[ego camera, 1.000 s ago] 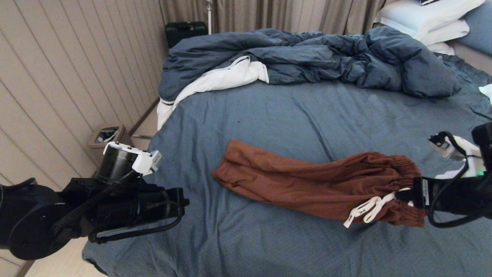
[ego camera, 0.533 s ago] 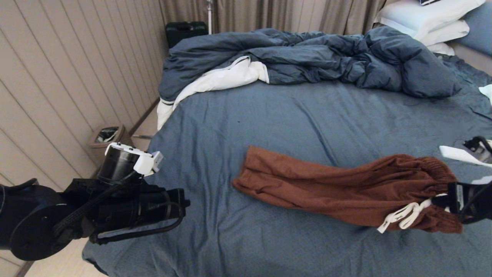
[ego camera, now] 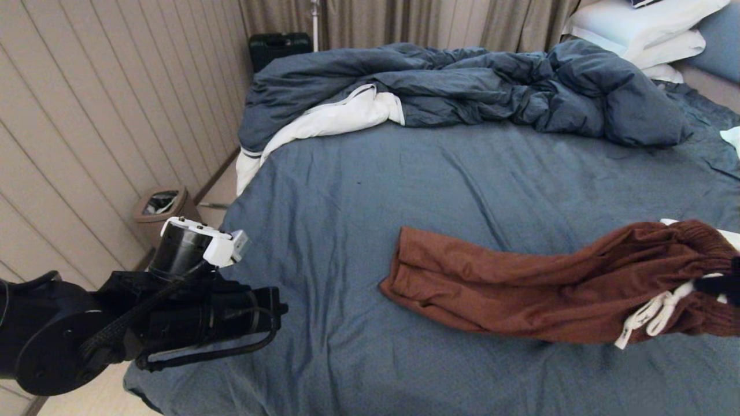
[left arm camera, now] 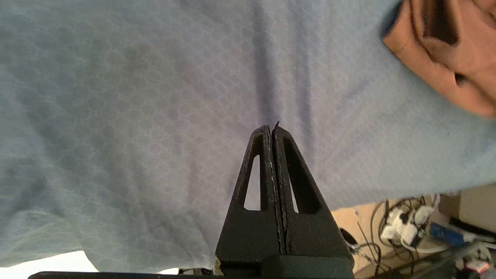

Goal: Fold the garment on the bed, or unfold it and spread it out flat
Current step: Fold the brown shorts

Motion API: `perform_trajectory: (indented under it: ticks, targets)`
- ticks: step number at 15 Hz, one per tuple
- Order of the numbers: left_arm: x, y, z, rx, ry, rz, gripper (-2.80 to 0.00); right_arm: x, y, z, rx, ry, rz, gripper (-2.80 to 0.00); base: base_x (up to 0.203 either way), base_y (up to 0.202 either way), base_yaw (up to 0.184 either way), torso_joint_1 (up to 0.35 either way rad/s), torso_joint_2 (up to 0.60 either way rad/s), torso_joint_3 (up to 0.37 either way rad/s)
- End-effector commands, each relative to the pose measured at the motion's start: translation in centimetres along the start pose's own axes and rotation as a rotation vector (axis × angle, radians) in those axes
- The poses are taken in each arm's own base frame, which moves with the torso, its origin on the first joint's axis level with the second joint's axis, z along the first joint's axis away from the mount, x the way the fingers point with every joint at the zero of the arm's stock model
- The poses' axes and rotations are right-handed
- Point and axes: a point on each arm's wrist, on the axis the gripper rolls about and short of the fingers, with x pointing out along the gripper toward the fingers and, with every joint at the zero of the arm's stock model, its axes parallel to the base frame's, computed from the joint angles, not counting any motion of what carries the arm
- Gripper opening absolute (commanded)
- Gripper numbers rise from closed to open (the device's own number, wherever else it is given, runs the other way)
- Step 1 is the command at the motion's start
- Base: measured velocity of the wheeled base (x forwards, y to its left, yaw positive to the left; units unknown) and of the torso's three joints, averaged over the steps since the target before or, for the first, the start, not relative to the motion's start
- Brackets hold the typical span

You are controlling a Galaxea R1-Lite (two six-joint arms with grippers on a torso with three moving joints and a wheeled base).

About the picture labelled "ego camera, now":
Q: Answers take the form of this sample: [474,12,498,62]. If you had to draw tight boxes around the brown drawstring shorts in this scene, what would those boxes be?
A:
[380,220,740,350]

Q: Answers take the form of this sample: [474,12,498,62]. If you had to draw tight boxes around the beige trash bin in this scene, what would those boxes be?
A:
[134,186,204,250]

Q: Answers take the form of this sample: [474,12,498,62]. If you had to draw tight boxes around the grey trash bag liner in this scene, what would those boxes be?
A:
[143,192,180,216]

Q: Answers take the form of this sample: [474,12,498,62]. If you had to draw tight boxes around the small white pillow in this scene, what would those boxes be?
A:
[641,62,686,83]

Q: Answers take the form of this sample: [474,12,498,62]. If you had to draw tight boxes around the blue bed sheet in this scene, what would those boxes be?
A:
[123,81,740,416]

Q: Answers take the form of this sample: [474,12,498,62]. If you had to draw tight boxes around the white blanket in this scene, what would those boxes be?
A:
[236,84,405,197]

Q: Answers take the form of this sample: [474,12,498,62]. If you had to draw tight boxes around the flat white pillow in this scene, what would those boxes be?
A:
[627,29,708,70]

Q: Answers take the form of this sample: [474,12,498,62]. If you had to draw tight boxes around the blue pillow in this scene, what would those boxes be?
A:
[688,3,740,87]

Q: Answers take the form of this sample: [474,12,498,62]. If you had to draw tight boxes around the black hard suitcase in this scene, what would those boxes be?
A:
[249,32,313,72]

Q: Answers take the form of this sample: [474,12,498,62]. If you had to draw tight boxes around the large white pillow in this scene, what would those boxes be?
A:
[564,0,730,61]

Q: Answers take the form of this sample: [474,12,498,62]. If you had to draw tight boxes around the dark blue crumpled duvet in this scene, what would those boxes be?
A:
[239,39,694,154]

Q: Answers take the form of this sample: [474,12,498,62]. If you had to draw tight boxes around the beige curtain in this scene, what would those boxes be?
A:
[239,0,582,55]

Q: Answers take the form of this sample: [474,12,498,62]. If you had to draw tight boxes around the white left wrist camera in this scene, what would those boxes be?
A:
[160,216,251,268]

